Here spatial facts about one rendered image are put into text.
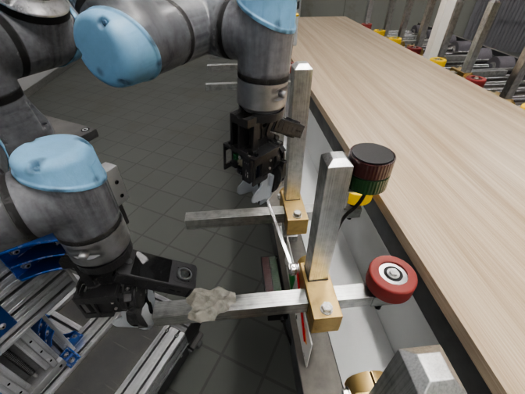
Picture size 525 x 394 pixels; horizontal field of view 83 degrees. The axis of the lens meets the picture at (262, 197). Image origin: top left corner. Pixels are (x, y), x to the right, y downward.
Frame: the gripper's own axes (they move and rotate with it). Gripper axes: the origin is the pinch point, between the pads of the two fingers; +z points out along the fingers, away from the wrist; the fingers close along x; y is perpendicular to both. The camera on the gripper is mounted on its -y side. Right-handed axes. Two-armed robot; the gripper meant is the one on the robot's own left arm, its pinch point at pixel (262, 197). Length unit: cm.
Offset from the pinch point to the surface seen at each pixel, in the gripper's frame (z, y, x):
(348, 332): 31.3, -5.7, 25.5
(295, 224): 10.7, -7.9, 4.4
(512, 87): 2, -134, 28
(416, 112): 2, -75, 7
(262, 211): 10.8, -5.9, -4.1
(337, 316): 6.8, 7.7, 23.6
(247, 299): 8.8, 14.8, 10.1
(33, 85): 110, -60, -418
